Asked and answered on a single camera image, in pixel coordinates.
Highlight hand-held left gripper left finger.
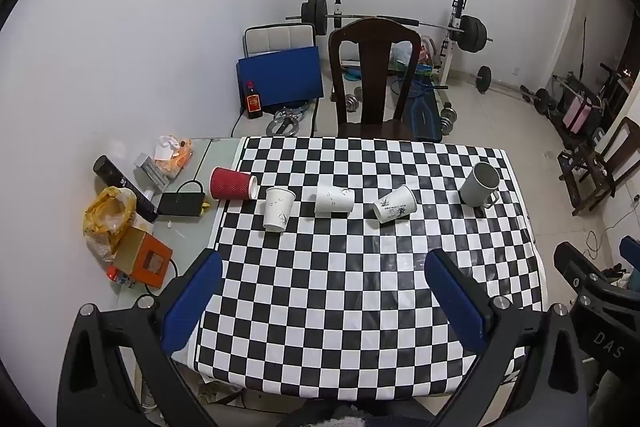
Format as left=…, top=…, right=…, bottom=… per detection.
left=56, top=248, right=224, bottom=427

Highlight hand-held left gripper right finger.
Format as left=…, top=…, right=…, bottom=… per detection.
left=424, top=248, right=591, bottom=427

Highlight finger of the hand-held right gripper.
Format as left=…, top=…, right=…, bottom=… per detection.
left=619, top=235, right=640, bottom=293
left=553, top=242, right=608, bottom=294

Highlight white paper cup green print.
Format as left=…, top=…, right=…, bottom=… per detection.
left=373, top=185, right=418, bottom=225

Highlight red ribbed paper cup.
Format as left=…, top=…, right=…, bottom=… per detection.
left=209, top=166, right=259, bottom=201

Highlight white paper cup grey print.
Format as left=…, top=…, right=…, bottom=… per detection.
left=263, top=187, right=297, bottom=233

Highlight white paper cup sparse print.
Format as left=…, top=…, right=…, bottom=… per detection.
left=314, top=185, right=356, bottom=216

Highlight orange cardboard box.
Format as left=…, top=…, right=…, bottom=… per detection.
left=112, top=226, right=174, bottom=297

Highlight red small packet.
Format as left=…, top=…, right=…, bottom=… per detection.
left=106, top=266, right=137, bottom=289

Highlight brown wooden chair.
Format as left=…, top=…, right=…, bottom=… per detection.
left=557, top=117, right=640, bottom=216

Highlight black power adapter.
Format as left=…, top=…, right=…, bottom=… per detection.
left=156, top=192, right=207, bottom=219

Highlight black white checkered tablecloth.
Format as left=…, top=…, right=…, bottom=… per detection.
left=192, top=136, right=547, bottom=400

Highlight grey metal mug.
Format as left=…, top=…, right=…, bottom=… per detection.
left=459, top=162, right=501, bottom=210

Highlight yellow plastic bag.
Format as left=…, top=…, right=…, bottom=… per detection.
left=82, top=187, right=137, bottom=263

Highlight grey small box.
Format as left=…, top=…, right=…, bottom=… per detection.
left=133, top=153, right=170, bottom=192

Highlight black cylinder bottle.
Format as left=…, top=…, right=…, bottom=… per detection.
left=93, top=155, right=160, bottom=223

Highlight orange tissue pack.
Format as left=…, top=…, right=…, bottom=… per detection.
left=152, top=135, right=195, bottom=180

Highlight pink bag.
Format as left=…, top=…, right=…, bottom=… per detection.
left=562, top=94, right=602, bottom=132

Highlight black exercise machine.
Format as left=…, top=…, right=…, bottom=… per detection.
left=550, top=62, right=638, bottom=142

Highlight dark blue weight bench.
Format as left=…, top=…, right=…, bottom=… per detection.
left=402, top=77, right=445, bottom=142

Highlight metal hand grips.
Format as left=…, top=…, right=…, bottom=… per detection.
left=266, top=104, right=311, bottom=138

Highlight short barbell on floor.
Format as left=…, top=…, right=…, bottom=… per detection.
left=469, top=65, right=552, bottom=116

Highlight dark bottle red label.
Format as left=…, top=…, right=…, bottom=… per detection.
left=245, top=81, right=264, bottom=121

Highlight blue board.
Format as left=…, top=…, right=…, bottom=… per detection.
left=236, top=46, right=325, bottom=115

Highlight dark wooden chair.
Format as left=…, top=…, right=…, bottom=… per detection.
left=327, top=18, right=422, bottom=140

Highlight long barbell with black plates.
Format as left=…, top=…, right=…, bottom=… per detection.
left=286, top=0, right=493, bottom=54

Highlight plastic bags pile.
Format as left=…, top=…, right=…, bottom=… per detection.
left=390, top=36, right=437, bottom=74

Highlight white weight rack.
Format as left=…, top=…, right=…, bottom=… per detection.
left=327, top=0, right=473, bottom=92

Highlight white padded chair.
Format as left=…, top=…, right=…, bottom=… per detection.
left=230, top=23, right=321, bottom=138

